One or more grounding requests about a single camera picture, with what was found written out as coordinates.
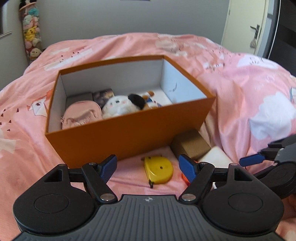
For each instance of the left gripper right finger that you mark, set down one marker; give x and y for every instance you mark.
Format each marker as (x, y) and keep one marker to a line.
(199, 176)

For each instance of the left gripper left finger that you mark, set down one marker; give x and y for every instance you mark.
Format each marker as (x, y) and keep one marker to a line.
(96, 177)

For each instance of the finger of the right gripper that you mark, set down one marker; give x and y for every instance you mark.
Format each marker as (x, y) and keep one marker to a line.
(251, 160)

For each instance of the orange crochet toy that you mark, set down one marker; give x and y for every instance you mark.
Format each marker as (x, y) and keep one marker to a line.
(185, 178)

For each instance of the white foam block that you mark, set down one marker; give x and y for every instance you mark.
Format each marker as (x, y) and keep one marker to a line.
(216, 157)

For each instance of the brown cardboard small box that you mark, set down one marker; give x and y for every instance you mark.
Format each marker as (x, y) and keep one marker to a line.
(190, 143)

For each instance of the pink fabric pouch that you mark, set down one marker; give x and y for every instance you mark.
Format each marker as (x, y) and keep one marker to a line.
(81, 113)

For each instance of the white black plush toy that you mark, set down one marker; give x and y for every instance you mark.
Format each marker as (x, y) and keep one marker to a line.
(123, 104)

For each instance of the small brown blue plush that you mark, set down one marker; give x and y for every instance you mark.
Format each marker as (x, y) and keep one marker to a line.
(149, 102)

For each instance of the yellow tape measure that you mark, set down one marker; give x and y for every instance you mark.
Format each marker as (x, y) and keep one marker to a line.
(158, 169)

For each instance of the pink patterned duvet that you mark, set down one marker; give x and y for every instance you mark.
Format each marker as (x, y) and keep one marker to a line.
(253, 105)

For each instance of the orange cardboard box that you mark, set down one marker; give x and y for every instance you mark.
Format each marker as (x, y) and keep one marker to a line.
(185, 103)

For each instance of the dark patterned card box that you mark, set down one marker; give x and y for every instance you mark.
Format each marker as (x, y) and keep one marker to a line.
(101, 97)

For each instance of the white door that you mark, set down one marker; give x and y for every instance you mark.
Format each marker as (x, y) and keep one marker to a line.
(241, 15)

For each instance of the plush toy hanging column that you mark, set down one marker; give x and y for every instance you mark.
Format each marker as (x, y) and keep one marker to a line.
(30, 18)

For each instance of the black door handle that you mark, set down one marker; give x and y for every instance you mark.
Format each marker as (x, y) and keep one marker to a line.
(254, 40)

